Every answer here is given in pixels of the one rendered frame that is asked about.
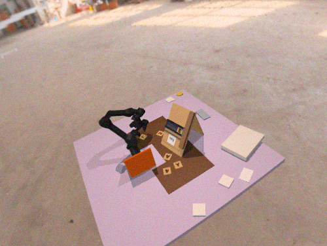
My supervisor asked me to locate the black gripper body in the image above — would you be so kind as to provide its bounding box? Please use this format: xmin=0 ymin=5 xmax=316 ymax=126
xmin=130 ymin=119 xmax=148 ymax=136

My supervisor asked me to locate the grey flat rectangular tile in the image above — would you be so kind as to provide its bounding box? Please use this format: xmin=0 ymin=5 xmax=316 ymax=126
xmin=196 ymin=109 xmax=210 ymax=120

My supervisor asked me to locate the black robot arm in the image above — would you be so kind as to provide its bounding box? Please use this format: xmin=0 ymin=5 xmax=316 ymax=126
xmin=99 ymin=107 xmax=145 ymax=156

